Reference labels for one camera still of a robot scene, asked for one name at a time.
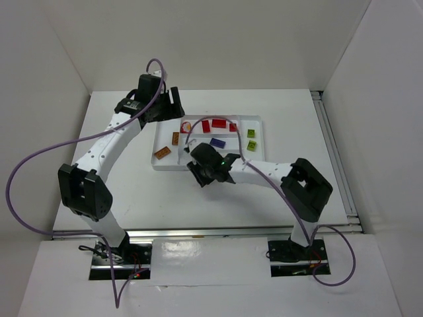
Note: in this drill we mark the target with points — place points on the white compartment tray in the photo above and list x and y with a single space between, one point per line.
239 133

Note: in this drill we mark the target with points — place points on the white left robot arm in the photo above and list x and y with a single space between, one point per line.
83 184

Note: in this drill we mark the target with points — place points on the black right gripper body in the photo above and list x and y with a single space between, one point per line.
197 170

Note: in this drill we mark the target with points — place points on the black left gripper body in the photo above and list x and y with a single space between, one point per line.
170 107

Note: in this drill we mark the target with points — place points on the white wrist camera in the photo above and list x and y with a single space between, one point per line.
160 74
186 147

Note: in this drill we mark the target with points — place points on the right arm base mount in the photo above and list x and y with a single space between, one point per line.
290 260

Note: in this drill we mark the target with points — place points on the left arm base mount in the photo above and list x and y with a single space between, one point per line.
138 261

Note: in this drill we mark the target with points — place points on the orange lego plate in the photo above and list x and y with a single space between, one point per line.
161 153
175 138

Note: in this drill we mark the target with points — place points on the blue lego plate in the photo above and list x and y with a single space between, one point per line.
217 143

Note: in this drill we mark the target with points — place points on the red curved lego brick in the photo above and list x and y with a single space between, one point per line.
233 127

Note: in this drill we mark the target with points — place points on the aluminium side rail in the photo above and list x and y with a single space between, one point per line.
354 222

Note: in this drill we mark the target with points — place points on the aluminium front rail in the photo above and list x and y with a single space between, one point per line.
224 231

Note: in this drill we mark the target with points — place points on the red arched lego block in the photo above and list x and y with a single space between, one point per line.
185 127

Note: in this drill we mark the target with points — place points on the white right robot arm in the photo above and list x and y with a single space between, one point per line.
301 186

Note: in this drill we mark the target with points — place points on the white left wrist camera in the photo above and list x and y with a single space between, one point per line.
160 74

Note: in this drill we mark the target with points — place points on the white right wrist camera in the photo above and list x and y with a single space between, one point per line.
186 147

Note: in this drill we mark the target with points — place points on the small red lego plate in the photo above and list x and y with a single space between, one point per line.
205 126

